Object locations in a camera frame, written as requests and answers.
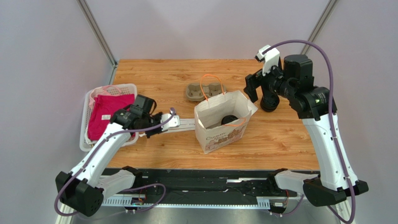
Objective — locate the pink folded cloth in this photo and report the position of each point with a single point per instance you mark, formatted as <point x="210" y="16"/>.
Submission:
<point x="104" y="108"/>

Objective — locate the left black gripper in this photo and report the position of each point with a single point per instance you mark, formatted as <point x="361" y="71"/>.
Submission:
<point x="149" y="134"/>

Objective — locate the bundle of wrapped straws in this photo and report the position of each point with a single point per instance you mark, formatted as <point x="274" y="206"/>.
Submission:
<point x="186" y="125"/>

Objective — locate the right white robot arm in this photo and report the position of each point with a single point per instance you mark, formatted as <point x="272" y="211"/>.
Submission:
<point x="292" y="78"/>

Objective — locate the black plastic cup lid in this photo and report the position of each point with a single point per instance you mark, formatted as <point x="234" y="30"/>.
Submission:
<point x="227" y="120"/>

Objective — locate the white paper takeout bag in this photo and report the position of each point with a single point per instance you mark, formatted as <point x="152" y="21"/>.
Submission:
<point x="208" y="114"/>

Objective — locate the white plastic basket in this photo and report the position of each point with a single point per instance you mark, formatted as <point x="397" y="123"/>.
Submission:
<point x="113" y="90"/>

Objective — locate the stack of black lids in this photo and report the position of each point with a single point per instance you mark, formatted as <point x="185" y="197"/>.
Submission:
<point x="269" y="103"/>

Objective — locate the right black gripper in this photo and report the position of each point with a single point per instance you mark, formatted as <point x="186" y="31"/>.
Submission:
<point x="256" y="82"/>

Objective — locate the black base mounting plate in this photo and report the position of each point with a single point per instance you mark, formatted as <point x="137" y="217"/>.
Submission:
<point x="203" y="188"/>

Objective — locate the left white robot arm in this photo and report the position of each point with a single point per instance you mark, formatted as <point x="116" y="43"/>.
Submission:
<point x="102" y="152"/>

